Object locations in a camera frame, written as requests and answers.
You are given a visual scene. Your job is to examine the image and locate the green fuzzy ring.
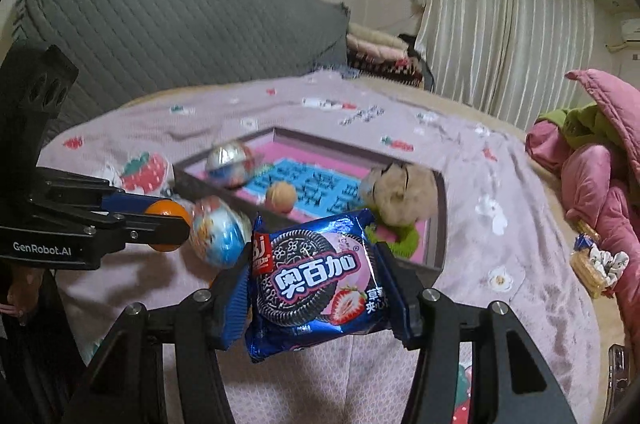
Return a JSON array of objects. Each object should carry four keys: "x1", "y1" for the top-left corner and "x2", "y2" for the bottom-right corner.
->
[{"x1": 364, "y1": 218, "x2": 421, "y2": 261}]

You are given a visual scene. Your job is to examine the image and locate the silver foil surprise egg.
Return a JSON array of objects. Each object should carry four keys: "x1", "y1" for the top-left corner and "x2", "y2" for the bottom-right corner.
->
[{"x1": 205, "y1": 141, "x2": 262, "y2": 189}]

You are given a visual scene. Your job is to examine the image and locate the pink quilted blanket pile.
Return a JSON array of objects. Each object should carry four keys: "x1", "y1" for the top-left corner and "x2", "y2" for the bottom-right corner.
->
[{"x1": 525, "y1": 68, "x2": 639, "y2": 350}]

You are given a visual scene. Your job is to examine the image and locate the blue candy wrapper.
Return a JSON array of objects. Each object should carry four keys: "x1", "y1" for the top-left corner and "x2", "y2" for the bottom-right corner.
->
[{"x1": 574, "y1": 233, "x2": 596, "y2": 254}]

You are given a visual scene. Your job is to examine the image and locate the beige mesh drawstring pouch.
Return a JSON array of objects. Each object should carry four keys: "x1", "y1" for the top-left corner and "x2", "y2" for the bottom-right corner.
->
[{"x1": 359, "y1": 163, "x2": 438, "y2": 227}]

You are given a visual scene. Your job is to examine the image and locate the folded blankets stack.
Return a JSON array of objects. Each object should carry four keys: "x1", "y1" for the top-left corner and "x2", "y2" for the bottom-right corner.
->
[{"x1": 346, "y1": 23, "x2": 436, "y2": 92}]

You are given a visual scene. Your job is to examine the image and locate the pink blue book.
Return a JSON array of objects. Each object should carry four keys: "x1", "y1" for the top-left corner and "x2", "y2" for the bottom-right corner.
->
[{"x1": 175, "y1": 128, "x2": 405, "y2": 230}]

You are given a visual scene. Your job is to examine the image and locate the white striped curtains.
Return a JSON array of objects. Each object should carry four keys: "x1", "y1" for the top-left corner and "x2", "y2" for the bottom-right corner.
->
[{"x1": 412, "y1": 0, "x2": 596, "y2": 129}]

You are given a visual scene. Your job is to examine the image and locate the orange mandarin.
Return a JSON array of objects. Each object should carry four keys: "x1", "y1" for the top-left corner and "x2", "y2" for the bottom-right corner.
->
[{"x1": 144, "y1": 198, "x2": 194, "y2": 253}]

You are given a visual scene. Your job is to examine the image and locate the wafer snack packet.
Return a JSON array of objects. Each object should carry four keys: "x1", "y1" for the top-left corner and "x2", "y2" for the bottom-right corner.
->
[{"x1": 570, "y1": 251, "x2": 608, "y2": 299}]

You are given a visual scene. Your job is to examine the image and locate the smartphone with case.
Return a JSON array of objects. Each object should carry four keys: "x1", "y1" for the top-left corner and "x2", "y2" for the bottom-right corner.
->
[{"x1": 604, "y1": 344, "x2": 630, "y2": 418}]

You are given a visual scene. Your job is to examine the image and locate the grey quilted headboard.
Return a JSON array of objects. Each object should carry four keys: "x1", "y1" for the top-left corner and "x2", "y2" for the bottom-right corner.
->
[{"x1": 13, "y1": 0, "x2": 349, "y2": 137}]

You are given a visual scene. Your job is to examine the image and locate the red blue surprise egg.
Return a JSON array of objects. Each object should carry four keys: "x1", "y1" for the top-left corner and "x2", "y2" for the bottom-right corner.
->
[{"x1": 189, "y1": 196, "x2": 252, "y2": 269}]

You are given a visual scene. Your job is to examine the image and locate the walnut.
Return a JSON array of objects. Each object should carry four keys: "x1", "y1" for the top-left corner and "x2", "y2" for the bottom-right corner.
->
[{"x1": 265, "y1": 181, "x2": 297, "y2": 214}]

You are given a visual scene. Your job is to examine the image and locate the white patterned scrunchie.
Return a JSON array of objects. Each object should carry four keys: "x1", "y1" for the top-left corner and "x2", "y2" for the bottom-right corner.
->
[{"x1": 589, "y1": 244, "x2": 629, "y2": 288}]

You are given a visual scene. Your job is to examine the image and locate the white air conditioner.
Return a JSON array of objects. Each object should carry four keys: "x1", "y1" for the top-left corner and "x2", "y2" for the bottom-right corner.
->
[{"x1": 605, "y1": 17, "x2": 640, "y2": 53}]

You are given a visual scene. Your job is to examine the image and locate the green blanket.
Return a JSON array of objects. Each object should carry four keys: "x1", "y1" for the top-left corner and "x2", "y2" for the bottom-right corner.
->
[{"x1": 537, "y1": 103, "x2": 624, "y2": 150}]

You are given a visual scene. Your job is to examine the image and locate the blue oreo cookie packet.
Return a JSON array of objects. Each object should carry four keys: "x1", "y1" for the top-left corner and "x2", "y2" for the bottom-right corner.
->
[{"x1": 245, "y1": 208, "x2": 388, "y2": 363}]

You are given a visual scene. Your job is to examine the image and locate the grey shallow box tray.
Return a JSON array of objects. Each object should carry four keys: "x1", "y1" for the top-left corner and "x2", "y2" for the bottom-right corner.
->
[{"x1": 171, "y1": 125, "x2": 449, "y2": 275}]

